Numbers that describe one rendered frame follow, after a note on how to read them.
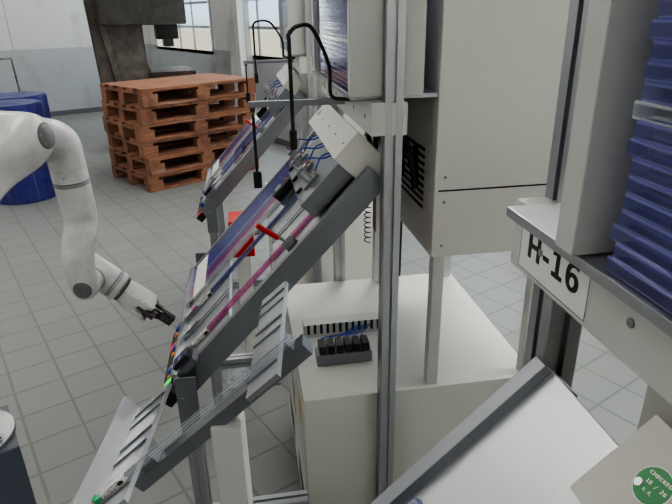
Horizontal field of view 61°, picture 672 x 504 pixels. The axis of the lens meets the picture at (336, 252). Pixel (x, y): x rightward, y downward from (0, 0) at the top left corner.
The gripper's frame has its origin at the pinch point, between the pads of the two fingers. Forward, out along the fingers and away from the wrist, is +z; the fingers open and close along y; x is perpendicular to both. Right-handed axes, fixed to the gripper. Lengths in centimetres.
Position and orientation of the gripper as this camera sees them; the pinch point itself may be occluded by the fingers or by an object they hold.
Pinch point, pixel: (167, 317)
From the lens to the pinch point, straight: 176.6
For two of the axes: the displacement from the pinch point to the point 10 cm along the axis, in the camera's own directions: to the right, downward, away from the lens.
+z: 7.3, 5.8, 3.7
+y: 1.6, 3.8, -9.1
